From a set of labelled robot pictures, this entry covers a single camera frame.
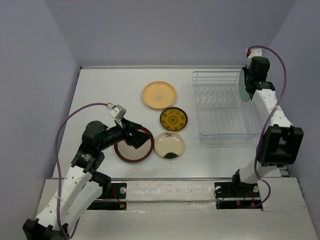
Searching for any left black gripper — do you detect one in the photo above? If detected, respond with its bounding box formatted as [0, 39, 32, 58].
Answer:
[98, 117, 152, 151]

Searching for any red rim white plate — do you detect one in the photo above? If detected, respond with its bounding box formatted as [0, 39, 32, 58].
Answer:
[113, 127, 155, 164]

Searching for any light blue flower plate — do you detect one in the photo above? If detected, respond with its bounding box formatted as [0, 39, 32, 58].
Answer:
[238, 69, 250, 103]

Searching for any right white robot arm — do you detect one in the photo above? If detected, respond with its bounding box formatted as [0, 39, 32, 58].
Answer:
[230, 56, 304, 196]

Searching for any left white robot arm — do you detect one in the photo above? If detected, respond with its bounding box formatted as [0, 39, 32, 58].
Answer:
[22, 119, 153, 240]

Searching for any cream plate black mark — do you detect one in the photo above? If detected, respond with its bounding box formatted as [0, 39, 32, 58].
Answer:
[154, 131, 185, 160]

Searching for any yellow patterned black-rim plate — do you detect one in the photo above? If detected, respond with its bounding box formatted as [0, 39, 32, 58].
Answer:
[159, 107, 188, 132]

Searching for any orange round plate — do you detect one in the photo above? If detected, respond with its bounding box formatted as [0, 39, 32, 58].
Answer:
[142, 81, 177, 110]

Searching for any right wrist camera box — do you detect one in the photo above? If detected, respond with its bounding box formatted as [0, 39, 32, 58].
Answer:
[245, 48, 263, 69]

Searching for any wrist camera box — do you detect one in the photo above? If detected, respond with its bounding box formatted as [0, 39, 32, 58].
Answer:
[107, 104, 127, 126]
[245, 48, 263, 69]

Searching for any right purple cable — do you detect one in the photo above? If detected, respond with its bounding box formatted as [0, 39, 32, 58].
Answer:
[248, 45, 288, 208]

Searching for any purple cable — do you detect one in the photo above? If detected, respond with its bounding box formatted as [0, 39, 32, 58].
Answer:
[54, 102, 111, 238]
[248, 45, 288, 208]

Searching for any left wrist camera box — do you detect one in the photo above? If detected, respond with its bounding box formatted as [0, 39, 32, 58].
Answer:
[107, 104, 127, 126]

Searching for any white wire dish rack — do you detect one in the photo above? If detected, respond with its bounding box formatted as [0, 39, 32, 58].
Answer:
[192, 70, 262, 142]

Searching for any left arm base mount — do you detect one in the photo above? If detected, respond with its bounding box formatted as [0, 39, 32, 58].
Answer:
[87, 182, 127, 211]

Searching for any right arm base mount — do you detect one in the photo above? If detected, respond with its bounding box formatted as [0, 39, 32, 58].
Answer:
[213, 181, 262, 210]

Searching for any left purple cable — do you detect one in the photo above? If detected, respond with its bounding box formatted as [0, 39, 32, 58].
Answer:
[54, 102, 111, 238]

